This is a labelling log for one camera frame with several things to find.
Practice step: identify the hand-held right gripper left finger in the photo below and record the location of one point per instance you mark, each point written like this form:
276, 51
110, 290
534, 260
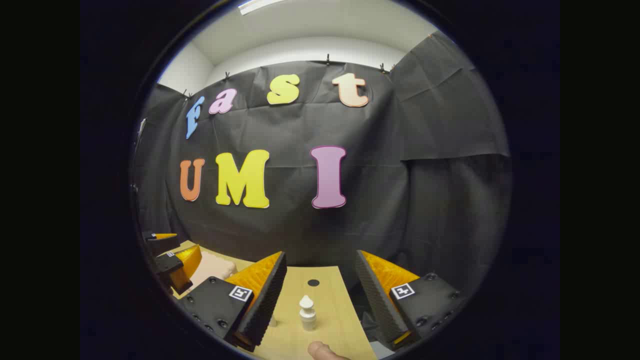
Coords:
267, 305

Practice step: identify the pink suitcase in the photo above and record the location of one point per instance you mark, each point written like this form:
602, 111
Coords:
212, 267

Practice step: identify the ceiling light strip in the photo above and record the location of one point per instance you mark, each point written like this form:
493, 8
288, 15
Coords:
257, 5

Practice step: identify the white pump bottle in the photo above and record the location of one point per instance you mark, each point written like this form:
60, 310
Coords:
308, 315

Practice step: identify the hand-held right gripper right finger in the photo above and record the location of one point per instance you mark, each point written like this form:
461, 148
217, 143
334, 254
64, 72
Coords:
375, 300

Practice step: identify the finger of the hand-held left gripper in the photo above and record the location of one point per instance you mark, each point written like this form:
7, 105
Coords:
161, 243
170, 267

